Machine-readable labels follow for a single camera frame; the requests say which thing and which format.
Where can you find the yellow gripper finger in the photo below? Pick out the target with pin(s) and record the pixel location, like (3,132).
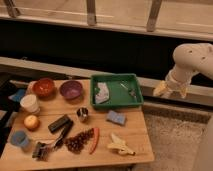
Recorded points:
(183,92)
(161,90)

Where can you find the white paper cup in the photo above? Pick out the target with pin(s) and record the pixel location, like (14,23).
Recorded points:
(30,103)

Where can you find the silver metal fork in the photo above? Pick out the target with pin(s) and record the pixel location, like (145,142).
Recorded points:
(130,91)

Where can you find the bunch of dark grapes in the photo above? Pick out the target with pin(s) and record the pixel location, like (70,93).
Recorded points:
(76,144)

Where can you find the green plastic tray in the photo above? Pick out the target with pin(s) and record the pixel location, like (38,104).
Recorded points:
(119,97)

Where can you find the red chili pepper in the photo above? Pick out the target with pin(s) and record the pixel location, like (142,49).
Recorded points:
(95,140)

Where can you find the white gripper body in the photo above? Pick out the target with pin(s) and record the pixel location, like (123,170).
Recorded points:
(177,82)

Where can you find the blue sponge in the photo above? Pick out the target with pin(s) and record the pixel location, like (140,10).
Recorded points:
(117,118)

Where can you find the white crumpled cloth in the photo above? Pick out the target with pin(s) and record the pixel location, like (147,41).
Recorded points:
(103,93)

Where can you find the black handled brush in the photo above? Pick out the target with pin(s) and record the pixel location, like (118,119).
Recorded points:
(42,150)

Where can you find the red bowl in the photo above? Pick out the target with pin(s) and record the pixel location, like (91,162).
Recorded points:
(43,87)

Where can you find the purple bowl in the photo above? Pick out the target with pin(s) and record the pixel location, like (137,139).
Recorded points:
(71,89)

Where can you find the orange apple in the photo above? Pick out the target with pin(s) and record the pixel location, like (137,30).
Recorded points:
(31,122)

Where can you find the small metal cup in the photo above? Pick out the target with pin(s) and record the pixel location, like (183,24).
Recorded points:
(82,114)

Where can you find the peeled yellow banana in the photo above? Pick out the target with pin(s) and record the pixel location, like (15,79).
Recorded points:
(119,145)

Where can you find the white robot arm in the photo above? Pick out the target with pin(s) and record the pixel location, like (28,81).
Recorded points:
(190,60)

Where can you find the black rectangular box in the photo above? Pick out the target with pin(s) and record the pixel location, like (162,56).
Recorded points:
(56,125)

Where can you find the blue plastic cup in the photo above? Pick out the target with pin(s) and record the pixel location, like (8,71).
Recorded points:
(19,139)

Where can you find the blue cloth at table edge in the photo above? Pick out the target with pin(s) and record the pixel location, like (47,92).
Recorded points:
(18,95)

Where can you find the black handled spoon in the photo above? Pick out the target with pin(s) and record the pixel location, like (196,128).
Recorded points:
(63,134)

